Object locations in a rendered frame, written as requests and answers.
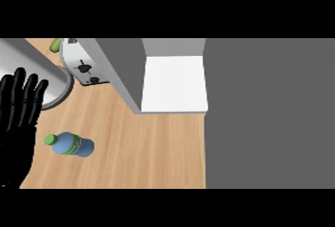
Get grey open cabinet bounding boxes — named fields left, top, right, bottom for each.
left=77, top=38, right=209, bottom=115

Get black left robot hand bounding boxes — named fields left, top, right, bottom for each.
left=0, top=67, right=50, bottom=189

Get blue water bottle green cap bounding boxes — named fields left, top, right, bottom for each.
left=43, top=131, right=96, bottom=159

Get white toaster with black knobs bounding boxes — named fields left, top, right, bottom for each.
left=59, top=38, right=109, bottom=87

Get large dark grey cabinet door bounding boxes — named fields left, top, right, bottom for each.
left=202, top=38, right=335, bottom=190

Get silver metal pot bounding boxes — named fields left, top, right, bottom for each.
left=0, top=38, right=75, bottom=112

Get green vegetable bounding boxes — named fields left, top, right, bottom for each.
left=50, top=38, right=63, bottom=54

